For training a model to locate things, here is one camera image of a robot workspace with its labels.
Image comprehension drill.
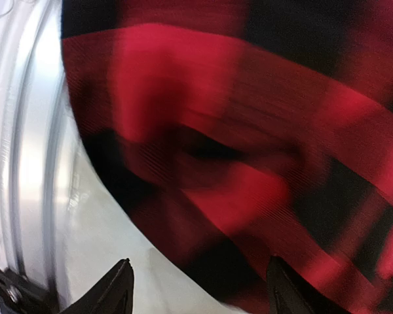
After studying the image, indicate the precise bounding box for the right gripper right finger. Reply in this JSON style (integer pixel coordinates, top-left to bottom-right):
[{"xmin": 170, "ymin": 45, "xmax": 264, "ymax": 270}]
[{"xmin": 267, "ymin": 256, "xmax": 316, "ymax": 313}]

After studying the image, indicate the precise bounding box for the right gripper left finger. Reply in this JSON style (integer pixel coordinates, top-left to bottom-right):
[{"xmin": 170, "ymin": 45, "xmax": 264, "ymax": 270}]
[{"xmin": 60, "ymin": 258, "xmax": 134, "ymax": 314}]

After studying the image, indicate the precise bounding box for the red black plaid shirt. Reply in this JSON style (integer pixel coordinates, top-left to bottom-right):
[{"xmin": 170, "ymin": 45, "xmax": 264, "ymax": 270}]
[{"xmin": 62, "ymin": 1, "xmax": 393, "ymax": 313}]

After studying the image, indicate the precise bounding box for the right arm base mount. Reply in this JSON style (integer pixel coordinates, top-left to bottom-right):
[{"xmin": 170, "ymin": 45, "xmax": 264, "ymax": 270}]
[{"xmin": 0, "ymin": 268, "xmax": 59, "ymax": 313}]

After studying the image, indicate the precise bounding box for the aluminium front rail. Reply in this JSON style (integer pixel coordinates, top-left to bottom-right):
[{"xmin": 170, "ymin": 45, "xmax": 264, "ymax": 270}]
[{"xmin": 0, "ymin": 1, "xmax": 79, "ymax": 286}]

